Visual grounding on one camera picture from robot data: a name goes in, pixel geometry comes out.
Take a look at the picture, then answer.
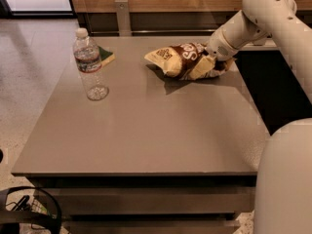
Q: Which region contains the brown chip bag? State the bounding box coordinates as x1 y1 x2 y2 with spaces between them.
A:
144 43 235 81

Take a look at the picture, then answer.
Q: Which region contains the left metal bracket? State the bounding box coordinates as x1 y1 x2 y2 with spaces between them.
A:
115 0 132 37

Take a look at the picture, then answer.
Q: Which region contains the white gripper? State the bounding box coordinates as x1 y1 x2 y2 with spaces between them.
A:
188 26 239 80

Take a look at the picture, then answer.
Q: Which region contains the green yellow sponge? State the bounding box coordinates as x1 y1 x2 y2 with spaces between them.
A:
98 47 115 66

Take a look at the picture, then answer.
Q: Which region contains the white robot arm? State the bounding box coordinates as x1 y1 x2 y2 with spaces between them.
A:
205 0 312 234

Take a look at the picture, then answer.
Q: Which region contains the clear plastic water bottle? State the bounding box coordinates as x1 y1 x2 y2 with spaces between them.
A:
73 28 108 100

